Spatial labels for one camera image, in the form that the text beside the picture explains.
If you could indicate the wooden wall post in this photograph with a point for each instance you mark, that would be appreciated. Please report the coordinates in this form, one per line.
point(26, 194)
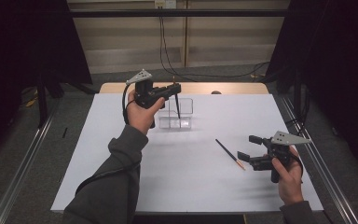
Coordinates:
point(186, 34)

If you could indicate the white table mat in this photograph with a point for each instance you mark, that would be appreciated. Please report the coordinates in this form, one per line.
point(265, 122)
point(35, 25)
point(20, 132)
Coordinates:
point(183, 186)

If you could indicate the dark curtain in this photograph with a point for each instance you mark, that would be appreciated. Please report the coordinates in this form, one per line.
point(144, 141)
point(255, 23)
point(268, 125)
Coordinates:
point(338, 62)
point(18, 46)

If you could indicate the person's right hand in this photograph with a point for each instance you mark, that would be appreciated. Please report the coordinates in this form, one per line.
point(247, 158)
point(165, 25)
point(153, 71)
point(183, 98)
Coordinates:
point(292, 186)

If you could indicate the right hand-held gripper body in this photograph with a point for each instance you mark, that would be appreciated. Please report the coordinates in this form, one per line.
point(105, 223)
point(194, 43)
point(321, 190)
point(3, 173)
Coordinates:
point(287, 138)

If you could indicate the black horizontal frame bar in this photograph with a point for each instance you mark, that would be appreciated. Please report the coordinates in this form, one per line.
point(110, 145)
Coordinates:
point(121, 13)

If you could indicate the black stand post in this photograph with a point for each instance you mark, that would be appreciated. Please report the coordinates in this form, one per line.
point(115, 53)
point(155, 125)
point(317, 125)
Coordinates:
point(42, 102)

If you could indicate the yellow floor item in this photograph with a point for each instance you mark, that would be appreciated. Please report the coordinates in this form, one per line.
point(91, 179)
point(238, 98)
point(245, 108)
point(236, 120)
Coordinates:
point(31, 102)

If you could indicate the clear plastic organiser box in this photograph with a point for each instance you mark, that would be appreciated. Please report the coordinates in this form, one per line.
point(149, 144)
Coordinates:
point(185, 121)

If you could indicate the person's left hand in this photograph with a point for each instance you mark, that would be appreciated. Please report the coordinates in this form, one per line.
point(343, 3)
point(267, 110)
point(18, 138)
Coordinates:
point(140, 119)

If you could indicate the aluminium rail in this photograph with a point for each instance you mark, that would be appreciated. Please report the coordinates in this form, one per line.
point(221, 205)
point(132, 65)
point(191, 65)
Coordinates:
point(21, 174)
point(329, 180)

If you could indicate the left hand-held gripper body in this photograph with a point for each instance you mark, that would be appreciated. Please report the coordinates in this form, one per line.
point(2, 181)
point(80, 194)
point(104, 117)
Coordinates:
point(143, 93)

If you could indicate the wooden table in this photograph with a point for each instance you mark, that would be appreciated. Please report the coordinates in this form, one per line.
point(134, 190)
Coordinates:
point(230, 88)

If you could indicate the black pencil gold end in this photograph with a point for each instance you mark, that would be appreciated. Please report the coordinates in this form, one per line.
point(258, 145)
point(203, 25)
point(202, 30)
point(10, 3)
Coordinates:
point(177, 107)
point(228, 152)

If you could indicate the white wall socket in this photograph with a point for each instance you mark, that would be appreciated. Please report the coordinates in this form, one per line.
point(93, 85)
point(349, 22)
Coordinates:
point(165, 3)

